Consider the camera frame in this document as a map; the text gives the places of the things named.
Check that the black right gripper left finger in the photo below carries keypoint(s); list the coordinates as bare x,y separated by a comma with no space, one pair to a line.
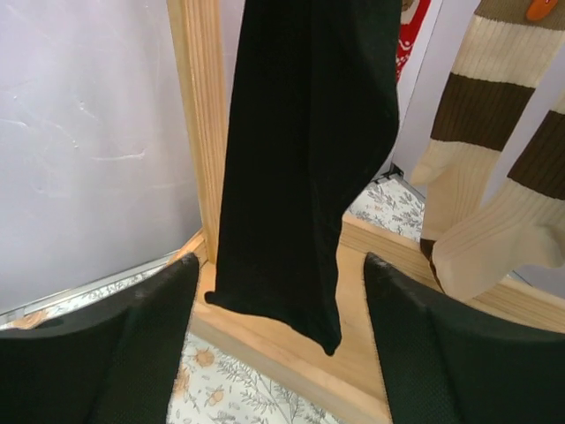
114,361

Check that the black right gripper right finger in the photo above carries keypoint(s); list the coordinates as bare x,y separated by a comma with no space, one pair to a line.
445,362

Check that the cream brown striped sock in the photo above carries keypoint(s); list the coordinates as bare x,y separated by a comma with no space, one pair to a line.
506,50
522,224

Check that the wooden hanger rack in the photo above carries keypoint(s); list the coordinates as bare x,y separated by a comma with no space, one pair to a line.
196,33

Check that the floral table mat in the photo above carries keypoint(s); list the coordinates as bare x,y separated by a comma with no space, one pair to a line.
243,369

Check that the red patterned sock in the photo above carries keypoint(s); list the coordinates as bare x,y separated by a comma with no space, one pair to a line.
408,40

